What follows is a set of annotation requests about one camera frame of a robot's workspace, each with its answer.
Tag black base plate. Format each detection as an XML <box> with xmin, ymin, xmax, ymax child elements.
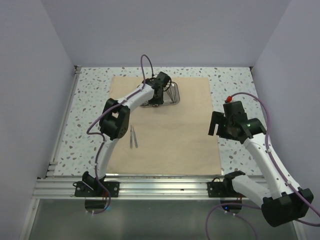
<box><xmin>72</xmin><ymin>181</ymin><xmax>120</xmax><ymax>198</ymax></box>
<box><xmin>206</xmin><ymin>177</ymin><xmax>242</xmax><ymax>198</ymax></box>

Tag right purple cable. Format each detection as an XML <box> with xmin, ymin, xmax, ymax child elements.
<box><xmin>205</xmin><ymin>91</ymin><xmax>320</xmax><ymax>240</ymax></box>

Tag beige surgical cloth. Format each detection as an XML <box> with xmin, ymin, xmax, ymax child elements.
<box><xmin>106</xmin><ymin>77</ymin><xmax>221</xmax><ymax>175</ymax></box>

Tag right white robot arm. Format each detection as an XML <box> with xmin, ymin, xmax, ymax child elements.
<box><xmin>207</xmin><ymin>101</ymin><xmax>314</xmax><ymax>227</ymax></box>

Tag steel forceps in tray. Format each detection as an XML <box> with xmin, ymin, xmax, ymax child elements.
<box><xmin>140</xmin><ymin>101</ymin><xmax>152</xmax><ymax>107</ymax></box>

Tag aluminium rail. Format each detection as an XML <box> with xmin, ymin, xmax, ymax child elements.
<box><xmin>45</xmin><ymin>65</ymin><xmax>82</xmax><ymax>178</ymax></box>
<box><xmin>31</xmin><ymin>176</ymin><xmax>297</xmax><ymax>200</ymax></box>

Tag steel instrument tray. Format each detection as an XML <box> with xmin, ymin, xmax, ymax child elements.
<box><xmin>140</xmin><ymin>81</ymin><xmax>180</xmax><ymax>108</ymax></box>

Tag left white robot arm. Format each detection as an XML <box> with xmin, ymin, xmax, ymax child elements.
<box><xmin>82</xmin><ymin>71</ymin><xmax>172</xmax><ymax>197</ymax></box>

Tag thin steel probe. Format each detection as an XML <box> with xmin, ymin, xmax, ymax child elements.
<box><xmin>166</xmin><ymin>86</ymin><xmax>175</xmax><ymax>103</ymax></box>

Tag aluminium left side rail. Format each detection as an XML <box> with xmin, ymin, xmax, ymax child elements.
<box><xmin>45</xmin><ymin>65</ymin><xmax>82</xmax><ymax>178</ymax></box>

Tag aluminium front rail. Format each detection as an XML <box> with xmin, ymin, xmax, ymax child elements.
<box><xmin>31</xmin><ymin>176</ymin><xmax>297</xmax><ymax>200</ymax></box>

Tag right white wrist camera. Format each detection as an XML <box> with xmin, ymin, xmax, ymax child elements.
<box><xmin>225</xmin><ymin>96</ymin><xmax>233</xmax><ymax>103</ymax></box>

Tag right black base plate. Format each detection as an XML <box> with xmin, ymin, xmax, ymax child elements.
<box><xmin>206</xmin><ymin>177</ymin><xmax>242</xmax><ymax>198</ymax></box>

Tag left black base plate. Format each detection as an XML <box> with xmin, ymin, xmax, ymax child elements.
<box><xmin>72</xmin><ymin>181</ymin><xmax>120</xmax><ymax>198</ymax></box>

